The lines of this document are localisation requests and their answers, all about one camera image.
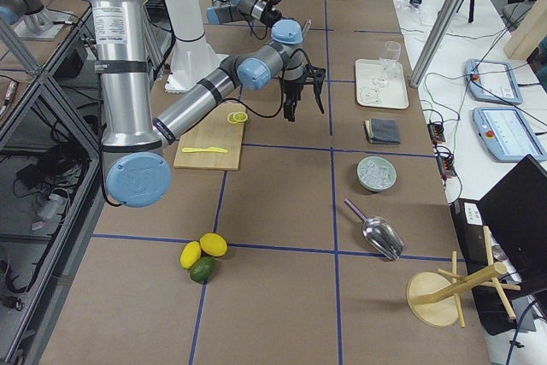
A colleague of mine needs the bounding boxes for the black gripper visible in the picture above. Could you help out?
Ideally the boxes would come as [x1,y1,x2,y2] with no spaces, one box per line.
[261,7,283,26]
[281,68,307,122]

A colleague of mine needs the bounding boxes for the yellow lemon half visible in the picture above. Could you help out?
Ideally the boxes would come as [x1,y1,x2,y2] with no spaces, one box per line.
[226,111,249,125]

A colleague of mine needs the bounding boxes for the steel muddler black tip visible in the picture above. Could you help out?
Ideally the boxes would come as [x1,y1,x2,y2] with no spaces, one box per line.
[302,19,312,38]

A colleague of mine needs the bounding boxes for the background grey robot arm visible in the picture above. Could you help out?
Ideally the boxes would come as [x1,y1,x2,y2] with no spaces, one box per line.
[1,0,44,26]

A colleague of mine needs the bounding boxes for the yellow whole lemon right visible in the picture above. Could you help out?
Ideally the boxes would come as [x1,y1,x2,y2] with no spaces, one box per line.
[199,233,228,257]

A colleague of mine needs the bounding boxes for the yellow whole lemon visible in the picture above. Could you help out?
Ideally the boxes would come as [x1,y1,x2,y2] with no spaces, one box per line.
[179,241,202,269]
[199,233,228,257]

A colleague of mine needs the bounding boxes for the yellow whole lemon left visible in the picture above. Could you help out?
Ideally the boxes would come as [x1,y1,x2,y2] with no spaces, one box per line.
[179,241,202,269]

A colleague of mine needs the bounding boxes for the bamboo cutting board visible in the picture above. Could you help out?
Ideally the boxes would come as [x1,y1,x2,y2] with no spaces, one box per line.
[174,103,247,171]

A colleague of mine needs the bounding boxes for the cream serving tray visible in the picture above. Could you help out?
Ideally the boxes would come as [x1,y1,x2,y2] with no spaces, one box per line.
[355,59,409,109]

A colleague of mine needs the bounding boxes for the yellow plastic knife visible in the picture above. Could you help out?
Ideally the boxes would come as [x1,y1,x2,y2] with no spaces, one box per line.
[180,146,228,154]

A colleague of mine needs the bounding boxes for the grey folded cloth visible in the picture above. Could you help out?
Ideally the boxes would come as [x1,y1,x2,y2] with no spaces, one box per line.
[364,118,401,144]

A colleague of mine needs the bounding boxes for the green bowl with ice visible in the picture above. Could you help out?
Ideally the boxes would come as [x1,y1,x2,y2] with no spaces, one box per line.
[356,156,397,192]

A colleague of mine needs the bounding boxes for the clear wine glass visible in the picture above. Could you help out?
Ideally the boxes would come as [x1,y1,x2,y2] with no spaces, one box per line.
[373,41,401,87]

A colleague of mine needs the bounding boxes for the steel ice scoop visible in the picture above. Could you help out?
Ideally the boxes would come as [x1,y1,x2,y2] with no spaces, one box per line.
[344,198,405,261]

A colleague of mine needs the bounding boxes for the green lime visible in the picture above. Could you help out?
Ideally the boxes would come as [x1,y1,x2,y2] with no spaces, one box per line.
[190,256,215,283]

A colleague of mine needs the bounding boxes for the upper teach pendant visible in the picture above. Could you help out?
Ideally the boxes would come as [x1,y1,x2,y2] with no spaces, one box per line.
[464,59,523,105]

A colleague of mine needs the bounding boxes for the teach pendant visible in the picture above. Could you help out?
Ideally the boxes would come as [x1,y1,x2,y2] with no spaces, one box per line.
[472,108,546,163]
[464,59,523,105]

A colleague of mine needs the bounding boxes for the lower teach pendant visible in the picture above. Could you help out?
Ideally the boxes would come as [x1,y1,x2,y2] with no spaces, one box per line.
[472,108,546,163]

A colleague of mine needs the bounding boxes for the wooden mug tree stand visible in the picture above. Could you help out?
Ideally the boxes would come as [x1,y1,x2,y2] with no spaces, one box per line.
[406,226,520,327]

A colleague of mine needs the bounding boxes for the black laptop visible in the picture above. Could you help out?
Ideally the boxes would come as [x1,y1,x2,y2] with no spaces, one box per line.
[450,155,546,315]

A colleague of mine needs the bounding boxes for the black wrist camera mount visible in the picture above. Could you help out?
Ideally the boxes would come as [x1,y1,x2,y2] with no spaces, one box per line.
[306,63,326,114]

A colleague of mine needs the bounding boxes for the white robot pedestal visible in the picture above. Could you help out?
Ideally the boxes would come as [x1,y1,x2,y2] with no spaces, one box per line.
[164,0,223,93]

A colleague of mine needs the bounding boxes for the aluminium frame post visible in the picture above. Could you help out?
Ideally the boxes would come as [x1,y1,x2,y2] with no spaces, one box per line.
[409,0,463,88]

